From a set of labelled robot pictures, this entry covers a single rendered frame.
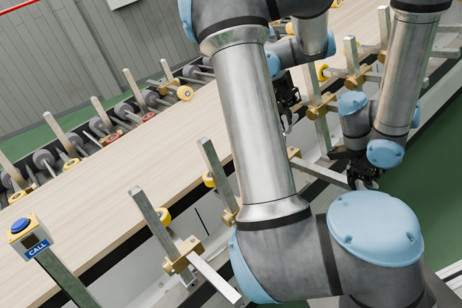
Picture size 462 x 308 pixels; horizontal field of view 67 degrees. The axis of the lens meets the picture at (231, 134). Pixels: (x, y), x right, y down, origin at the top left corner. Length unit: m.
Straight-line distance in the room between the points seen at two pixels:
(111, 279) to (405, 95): 1.10
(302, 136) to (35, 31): 4.73
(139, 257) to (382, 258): 1.03
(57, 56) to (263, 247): 5.48
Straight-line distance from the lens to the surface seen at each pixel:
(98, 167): 1.78
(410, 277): 0.55
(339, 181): 1.19
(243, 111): 0.51
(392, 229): 0.50
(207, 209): 1.45
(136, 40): 5.70
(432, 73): 2.10
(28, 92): 6.09
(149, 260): 1.41
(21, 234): 0.95
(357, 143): 1.01
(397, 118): 0.79
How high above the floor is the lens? 1.64
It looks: 29 degrees down
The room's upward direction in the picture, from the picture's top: 21 degrees counter-clockwise
